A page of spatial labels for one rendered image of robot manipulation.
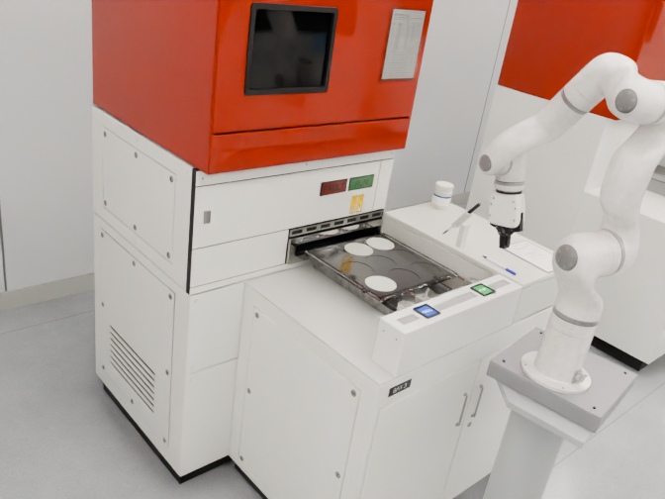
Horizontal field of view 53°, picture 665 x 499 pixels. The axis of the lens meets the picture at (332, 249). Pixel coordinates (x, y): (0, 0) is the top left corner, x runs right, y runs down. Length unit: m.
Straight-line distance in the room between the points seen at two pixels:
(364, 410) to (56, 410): 1.48
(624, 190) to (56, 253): 2.70
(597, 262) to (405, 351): 0.53
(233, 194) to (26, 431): 1.35
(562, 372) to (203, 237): 1.07
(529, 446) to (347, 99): 1.15
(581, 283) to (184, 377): 1.26
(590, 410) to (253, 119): 1.18
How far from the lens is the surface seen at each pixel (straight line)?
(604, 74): 1.75
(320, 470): 2.13
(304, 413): 2.09
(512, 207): 1.97
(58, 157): 3.38
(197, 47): 1.84
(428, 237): 2.35
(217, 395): 2.36
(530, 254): 2.39
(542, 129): 1.86
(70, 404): 2.97
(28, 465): 2.73
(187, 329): 2.13
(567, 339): 1.84
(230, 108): 1.83
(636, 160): 1.70
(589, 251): 1.70
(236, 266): 2.11
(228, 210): 2.00
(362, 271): 2.14
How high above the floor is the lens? 1.86
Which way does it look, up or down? 25 degrees down
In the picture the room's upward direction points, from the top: 9 degrees clockwise
